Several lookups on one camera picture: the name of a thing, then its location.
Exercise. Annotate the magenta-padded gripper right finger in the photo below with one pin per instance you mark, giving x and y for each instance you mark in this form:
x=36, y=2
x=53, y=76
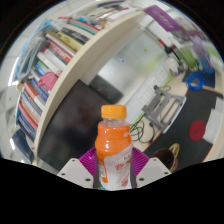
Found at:
x=154, y=171

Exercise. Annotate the flat round red coaster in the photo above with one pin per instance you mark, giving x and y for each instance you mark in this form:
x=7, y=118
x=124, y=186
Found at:
x=197, y=130

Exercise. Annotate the purple water bottle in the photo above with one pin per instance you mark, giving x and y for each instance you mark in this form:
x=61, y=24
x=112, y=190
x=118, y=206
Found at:
x=201, y=53

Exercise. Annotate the dark wine bottle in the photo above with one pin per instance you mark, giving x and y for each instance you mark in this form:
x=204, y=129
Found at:
x=168, y=46

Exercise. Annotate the orange juice bottle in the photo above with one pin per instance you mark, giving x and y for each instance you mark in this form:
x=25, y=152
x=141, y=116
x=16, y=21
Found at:
x=111, y=143

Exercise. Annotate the purple pennant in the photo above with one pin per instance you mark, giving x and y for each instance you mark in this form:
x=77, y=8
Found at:
x=161, y=18

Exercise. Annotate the white paper napkin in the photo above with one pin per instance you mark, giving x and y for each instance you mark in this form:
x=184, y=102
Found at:
x=215, y=123

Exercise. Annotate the grey metal laptop stand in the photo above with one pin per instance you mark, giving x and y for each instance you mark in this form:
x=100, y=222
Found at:
x=165, y=110

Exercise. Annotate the dark blue box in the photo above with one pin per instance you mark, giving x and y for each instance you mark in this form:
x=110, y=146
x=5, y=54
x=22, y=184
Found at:
x=21, y=145

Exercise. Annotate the black computer monitor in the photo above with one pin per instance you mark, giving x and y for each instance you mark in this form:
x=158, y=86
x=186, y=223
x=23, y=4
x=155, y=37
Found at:
x=73, y=126

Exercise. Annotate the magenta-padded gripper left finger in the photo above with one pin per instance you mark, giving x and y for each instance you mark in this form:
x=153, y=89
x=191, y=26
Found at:
x=73, y=171

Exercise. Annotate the black desk mat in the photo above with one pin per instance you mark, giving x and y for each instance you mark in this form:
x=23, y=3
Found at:
x=190, y=106

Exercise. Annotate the shelf unit with books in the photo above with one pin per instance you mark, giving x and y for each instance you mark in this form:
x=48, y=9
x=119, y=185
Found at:
x=73, y=66

